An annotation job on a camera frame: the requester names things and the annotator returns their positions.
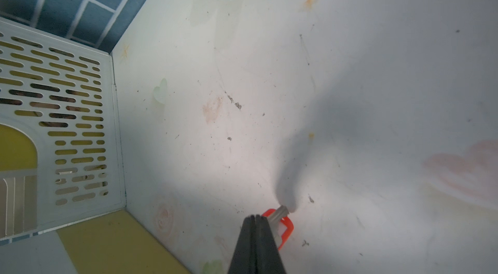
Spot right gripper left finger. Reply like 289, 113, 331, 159
228, 215, 257, 274

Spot olive drawer cabinet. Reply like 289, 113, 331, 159
0, 208, 193, 274

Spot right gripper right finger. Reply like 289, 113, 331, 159
255, 215, 286, 274

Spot white file organizer rack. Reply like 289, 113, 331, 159
1, 19, 126, 245

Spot floral table mat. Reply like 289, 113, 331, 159
112, 0, 497, 273

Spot red key ring keys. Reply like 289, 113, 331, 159
262, 205, 294, 250

